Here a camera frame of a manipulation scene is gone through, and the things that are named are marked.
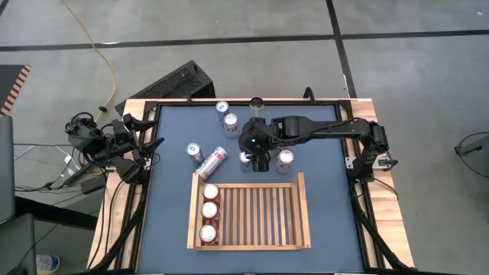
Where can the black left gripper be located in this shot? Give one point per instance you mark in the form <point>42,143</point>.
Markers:
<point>128,156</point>

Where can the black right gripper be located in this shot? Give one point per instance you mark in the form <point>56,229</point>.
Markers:
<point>258,137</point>

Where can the blue silver Red Bull can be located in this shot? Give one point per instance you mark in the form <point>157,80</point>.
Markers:
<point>243,158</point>
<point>222,109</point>
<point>195,153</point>

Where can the red-silver can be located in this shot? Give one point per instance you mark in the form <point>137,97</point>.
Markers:
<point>211,163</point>

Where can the red Fanta strawberry can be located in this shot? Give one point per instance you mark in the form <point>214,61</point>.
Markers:
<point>209,211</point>
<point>211,192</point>
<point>208,233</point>

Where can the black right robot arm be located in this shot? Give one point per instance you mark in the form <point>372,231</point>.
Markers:
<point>324,128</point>

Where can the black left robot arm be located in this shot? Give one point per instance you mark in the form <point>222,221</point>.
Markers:
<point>88,137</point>

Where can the slatted wooden shelf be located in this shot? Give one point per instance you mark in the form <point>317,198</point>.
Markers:
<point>248,247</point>

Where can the silver Diet Coke can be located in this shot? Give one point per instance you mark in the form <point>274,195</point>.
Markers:
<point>285,160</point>
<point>231,125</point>

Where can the black table clamp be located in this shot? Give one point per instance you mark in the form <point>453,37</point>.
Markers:
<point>189,100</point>
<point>308,94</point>

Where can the black mesh computer case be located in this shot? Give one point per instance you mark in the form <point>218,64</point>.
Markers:
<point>172,84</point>

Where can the white can with black lid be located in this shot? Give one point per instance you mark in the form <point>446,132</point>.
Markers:
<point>256,106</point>

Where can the blue table mat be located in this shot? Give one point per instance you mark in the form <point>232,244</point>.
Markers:
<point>172,229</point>

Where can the black base bar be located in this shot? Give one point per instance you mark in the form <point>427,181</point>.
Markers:
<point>57,215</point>

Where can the hazard-striped black floor mat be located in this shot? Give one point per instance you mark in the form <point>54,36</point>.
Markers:
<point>9,84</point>

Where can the white blue bottle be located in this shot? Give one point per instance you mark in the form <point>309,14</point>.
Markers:
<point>47,263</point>

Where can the silver arm base bracket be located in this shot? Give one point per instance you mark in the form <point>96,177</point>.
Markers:
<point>382,163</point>

